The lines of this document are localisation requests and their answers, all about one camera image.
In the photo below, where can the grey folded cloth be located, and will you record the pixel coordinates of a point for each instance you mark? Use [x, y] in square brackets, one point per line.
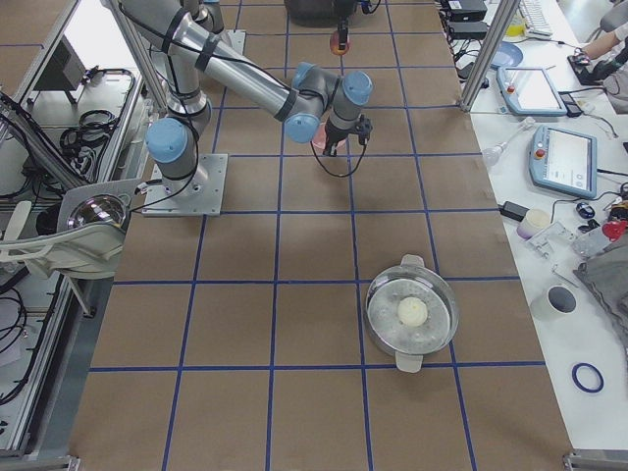
[605, 276]

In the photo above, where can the white paper cup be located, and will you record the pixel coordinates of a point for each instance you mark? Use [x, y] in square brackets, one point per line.
[554, 303]

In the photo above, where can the red heart-shaped object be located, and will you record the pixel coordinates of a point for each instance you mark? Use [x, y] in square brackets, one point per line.
[614, 230]

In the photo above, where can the black power adapter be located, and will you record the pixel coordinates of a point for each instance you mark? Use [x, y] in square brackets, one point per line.
[513, 211]

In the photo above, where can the aluminium frame post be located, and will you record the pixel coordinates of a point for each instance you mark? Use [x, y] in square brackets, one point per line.
[498, 26]

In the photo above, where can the blue teach pendant near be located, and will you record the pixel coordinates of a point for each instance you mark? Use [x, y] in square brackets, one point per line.
[564, 161]

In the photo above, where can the blue teach pendant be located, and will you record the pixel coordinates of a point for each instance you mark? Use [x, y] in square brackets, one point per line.
[529, 92]
[564, 161]

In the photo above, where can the blue teach pendant far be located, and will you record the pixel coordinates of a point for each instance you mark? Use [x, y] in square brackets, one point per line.
[529, 92]

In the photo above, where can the lavender jar with cream lid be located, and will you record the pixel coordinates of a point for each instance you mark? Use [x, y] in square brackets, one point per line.
[534, 221]

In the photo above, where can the person hand at desk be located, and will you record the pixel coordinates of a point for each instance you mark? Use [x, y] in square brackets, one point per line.
[601, 45]

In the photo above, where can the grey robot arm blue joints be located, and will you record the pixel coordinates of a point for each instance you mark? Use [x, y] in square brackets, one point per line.
[313, 93]

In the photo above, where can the clear light bulb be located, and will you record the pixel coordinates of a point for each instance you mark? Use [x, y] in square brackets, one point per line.
[491, 155]

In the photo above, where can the white round object in bowl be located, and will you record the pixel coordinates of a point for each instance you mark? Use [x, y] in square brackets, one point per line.
[412, 311]

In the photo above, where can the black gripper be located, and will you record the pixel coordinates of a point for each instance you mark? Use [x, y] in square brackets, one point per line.
[336, 133]

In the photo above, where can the orange object far gripper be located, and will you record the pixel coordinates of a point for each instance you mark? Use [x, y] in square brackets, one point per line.
[340, 42]

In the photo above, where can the shiny metal dome lamp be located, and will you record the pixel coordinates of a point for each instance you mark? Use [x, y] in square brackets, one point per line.
[104, 208]

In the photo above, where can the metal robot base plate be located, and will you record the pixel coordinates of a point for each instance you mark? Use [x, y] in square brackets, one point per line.
[203, 196]

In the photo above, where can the glass bowl with white handles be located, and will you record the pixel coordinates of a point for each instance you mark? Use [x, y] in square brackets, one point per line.
[409, 345]

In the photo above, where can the blue plate on desk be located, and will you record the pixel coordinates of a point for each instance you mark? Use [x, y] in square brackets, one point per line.
[507, 55]

